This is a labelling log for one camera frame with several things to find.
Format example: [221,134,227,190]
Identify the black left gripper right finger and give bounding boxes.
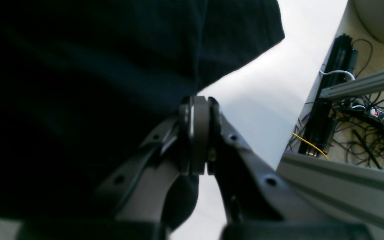
[195,97,372,240]

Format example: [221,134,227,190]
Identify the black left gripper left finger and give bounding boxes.
[17,96,196,240]

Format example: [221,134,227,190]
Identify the black T-shirt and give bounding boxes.
[0,0,285,219]

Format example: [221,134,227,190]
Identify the aluminium frame rail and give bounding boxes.
[277,63,384,234]

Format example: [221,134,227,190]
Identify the yellow cable on floor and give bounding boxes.
[291,132,330,160]

